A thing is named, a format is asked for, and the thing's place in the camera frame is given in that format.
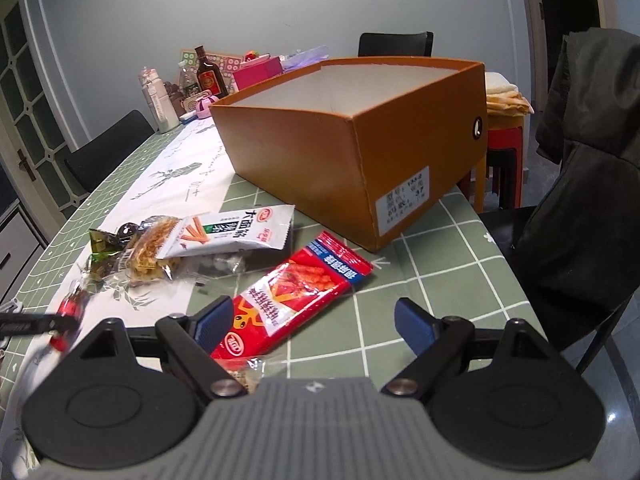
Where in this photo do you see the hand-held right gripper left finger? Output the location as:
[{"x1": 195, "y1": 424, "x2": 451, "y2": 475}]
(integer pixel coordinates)
[{"x1": 75, "y1": 296, "x2": 251, "y2": 401}]

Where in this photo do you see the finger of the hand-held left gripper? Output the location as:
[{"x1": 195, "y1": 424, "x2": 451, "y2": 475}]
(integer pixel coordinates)
[{"x1": 0, "y1": 312, "x2": 83, "y2": 338}]

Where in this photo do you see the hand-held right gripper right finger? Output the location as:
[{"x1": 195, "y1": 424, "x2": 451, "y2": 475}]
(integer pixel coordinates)
[{"x1": 380, "y1": 298, "x2": 556, "y2": 401}]

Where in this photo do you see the small red candy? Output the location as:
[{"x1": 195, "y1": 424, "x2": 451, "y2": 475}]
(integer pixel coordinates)
[{"x1": 47, "y1": 282, "x2": 91, "y2": 353}]

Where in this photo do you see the red snack packet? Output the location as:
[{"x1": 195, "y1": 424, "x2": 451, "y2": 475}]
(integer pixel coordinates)
[{"x1": 210, "y1": 231, "x2": 373, "y2": 361}]

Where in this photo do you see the white snack packet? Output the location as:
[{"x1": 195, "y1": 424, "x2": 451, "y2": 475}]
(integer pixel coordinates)
[{"x1": 156, "y1": 204, "x2": 296, "y2": 260}]

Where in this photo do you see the orange cardboard box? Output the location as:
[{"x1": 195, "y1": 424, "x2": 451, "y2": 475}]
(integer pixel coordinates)
[{"x1": 209, "y1": 57, "x2": 487, "y2": 253}]

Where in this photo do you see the clear bag of fried snacks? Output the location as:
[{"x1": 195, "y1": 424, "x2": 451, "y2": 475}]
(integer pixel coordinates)
[{"x1": 117, "y1": 215, "x2": 193, "y2": 286}]

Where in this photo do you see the green checkered tablecloth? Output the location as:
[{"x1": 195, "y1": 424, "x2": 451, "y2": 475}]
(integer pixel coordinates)
[{"x1": 0, "y1": 110, "x2": 531, "y2": 461}]

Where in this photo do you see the clear nut snack packet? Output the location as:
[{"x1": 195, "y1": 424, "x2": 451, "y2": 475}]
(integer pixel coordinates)
[{"x1": 225, "y1": 355, "x2": 266, "y2": 393}]

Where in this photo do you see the white cabinet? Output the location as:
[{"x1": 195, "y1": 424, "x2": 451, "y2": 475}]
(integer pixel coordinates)
[{"x1": 0, "y1": 205, "x2": 48, "y2": 301}]

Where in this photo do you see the green wrapped candy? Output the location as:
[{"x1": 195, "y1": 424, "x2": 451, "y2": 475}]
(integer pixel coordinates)
[{"x1": 82, "y1": 227, "x2": 131, "y2": 286}]

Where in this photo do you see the black chair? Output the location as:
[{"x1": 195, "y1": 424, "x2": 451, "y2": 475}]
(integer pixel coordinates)
[
  {"x1": 64, "y1": 110, "x2": 157, "y2": 221},
  {"x1": 477, "y1": 205, "x2": 640, "y2": 376},
  {"x1": 358, "y1": 31, "x2": 435, "y2": 58}
]

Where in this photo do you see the white printed table runner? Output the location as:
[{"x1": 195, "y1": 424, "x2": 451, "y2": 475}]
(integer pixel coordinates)
[{"x1": 50, "y1": 115, "x2": 281, "y2": 321}]

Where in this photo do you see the red plastic stool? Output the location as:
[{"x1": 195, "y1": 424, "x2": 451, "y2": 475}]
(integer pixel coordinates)
[{"x1": 486, "y1": 129, "x2": 525, "y2": 211}]

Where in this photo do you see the glass panel door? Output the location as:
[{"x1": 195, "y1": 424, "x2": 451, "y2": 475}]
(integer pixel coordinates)
[{"x1": 0, "y1": 0, "x2": 76, "y2": 221}]

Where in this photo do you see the dark jacket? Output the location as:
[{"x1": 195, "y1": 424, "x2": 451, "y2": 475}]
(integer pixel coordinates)
[{"x1": 515, "y1": 27, "x2": 640, "y2": 351}]

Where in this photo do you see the white bottle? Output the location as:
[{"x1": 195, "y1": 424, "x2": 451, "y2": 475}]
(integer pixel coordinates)
[{"x1": 140, "y1": 66, "x2": 180, "y2": 135}]

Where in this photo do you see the small beige speaker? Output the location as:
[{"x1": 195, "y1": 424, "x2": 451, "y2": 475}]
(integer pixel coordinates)
[{"x1": 180, "y1": 89, "x2": 213, "y2": 112}]

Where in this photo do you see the orange plastic stool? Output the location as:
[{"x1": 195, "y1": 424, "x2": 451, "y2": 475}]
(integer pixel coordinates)
[{"x1": 460, "y1": 112, "x2": 530, "y2": 213}]

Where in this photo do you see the clear plastic bottle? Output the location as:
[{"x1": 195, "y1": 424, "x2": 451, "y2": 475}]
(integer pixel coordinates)
[{"x1": 176, "y1": 61, "x2": 197, "y2": 98}]

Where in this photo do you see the dark brown glass bottle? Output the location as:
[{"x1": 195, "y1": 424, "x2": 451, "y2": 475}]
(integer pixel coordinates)
[{"x1": 194, "y1": 45, "x2": 221, "y2": 98}]

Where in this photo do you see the stack of folded cloths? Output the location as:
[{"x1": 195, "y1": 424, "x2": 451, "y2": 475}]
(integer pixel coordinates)
[{"x1": 485, "y1": 71, "x2": 535, "y2": 117}]

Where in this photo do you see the pink box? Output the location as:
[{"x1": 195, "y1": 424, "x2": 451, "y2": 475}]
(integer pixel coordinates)
[{"x1": 232, "y1": 57, "x2": 283, "y2": 93}]

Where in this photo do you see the purple plastic bag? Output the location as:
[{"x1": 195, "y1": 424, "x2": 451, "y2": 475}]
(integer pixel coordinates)
[{"x1": 280, "y1": 46, "x2": 331, "y2": 71}]

